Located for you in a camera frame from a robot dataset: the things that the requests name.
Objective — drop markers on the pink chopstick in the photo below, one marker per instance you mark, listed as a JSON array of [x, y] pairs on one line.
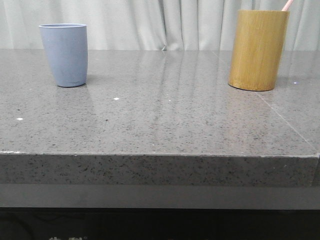
[[287, 5]]

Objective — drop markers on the dark cabinet under counter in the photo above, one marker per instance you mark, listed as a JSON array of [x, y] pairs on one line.
[[23, 218]]

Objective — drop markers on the white curtain backdrop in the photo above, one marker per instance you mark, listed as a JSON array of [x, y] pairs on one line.
[[187, 25]]

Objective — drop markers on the bamboo wooden holder cup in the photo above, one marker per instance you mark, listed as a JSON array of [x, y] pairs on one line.
[[257, 49]]

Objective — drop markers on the blue plastic cup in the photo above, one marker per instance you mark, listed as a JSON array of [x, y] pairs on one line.
[[66, 48]]

